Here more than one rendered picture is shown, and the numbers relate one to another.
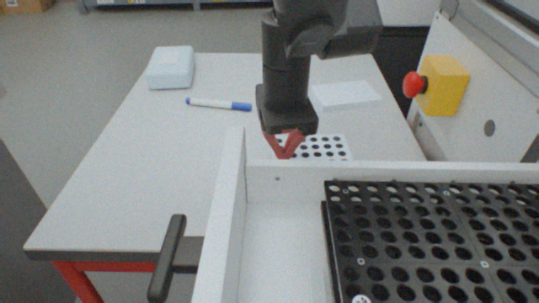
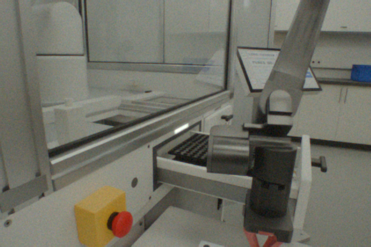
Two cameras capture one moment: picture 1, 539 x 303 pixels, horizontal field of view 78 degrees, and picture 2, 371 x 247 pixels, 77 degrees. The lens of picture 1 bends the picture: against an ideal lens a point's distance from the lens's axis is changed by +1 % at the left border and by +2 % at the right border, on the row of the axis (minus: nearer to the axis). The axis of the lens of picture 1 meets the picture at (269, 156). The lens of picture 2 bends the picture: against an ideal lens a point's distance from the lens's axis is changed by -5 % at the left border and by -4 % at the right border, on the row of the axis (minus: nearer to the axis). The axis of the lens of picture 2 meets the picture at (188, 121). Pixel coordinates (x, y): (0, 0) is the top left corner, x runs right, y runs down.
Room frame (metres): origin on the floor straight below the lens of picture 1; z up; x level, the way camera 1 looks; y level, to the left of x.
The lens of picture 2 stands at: (0.72, -0.01, 1.13)
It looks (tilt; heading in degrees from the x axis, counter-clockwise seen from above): 15 degrees down; 204
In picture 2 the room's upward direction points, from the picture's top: 1 degrees clockwise
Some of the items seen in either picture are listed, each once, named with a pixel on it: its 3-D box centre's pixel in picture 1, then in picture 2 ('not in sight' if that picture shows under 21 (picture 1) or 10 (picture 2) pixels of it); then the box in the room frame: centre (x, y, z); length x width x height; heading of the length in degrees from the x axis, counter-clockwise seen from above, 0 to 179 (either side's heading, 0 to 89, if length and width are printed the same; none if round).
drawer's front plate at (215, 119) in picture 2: not in sight; (219, 124); (-0.18, -0.26, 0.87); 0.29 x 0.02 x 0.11; 179
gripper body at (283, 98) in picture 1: (285, 87); (269, 196); (0.37, -0.02, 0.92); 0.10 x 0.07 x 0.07; 9
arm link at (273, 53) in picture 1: (291, 39); (270, 159); (0.37, -0.03, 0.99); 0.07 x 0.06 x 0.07; 105
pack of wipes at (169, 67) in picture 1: (172, 66); not in sight; (0.73, 0.23, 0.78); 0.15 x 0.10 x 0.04; 6
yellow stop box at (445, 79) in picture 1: (436, 85); (104, 216); (0.47, -0.26, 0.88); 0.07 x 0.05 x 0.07; 179
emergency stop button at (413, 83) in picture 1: (415, 84); (120, 222); (0.47, -0.23, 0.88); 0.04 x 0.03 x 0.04; 179
